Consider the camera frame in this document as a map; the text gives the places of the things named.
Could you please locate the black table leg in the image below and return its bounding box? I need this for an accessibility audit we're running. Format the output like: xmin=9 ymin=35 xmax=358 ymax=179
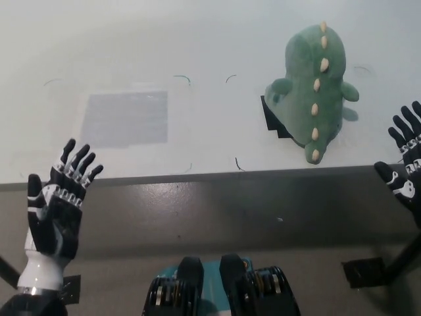
xmin=0 ymin=255 xmax=21 ymax=291
xmin=383 ymin=230 xmax=421 ymax=288

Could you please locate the green plush dinosaur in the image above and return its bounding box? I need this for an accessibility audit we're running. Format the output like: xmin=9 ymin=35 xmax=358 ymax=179
xmin=264 ymin=21 xmax=360 ymax=165

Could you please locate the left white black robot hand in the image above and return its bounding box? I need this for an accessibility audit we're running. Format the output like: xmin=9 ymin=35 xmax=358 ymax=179
xmin=16 ymin=138 xmax=105 ymax=292

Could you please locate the black tape patch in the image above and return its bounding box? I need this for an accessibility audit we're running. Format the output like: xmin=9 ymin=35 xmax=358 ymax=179
xmin=260 ymin=95 xmax=297 ymax=143

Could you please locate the black teal robot torso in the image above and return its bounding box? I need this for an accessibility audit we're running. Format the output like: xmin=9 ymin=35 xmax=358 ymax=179
xmin=141 ymin=252 xmax=302 ymax=316

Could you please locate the grey tape patch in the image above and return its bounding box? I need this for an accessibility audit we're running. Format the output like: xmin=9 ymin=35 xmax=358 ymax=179
xmin=80 ymin=90 xmax=169 ymax=149

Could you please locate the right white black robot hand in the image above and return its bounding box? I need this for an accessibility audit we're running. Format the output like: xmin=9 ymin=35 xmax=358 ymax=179
xmin=374 ymin=100 xmax=421 ymax=212

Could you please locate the black floor tape square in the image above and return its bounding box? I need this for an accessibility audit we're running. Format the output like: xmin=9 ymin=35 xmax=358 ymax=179
xmin=60 ymin=275 xmax=82 ymax=304
xmin=341 ymin=257 xmax=395 ymax=289

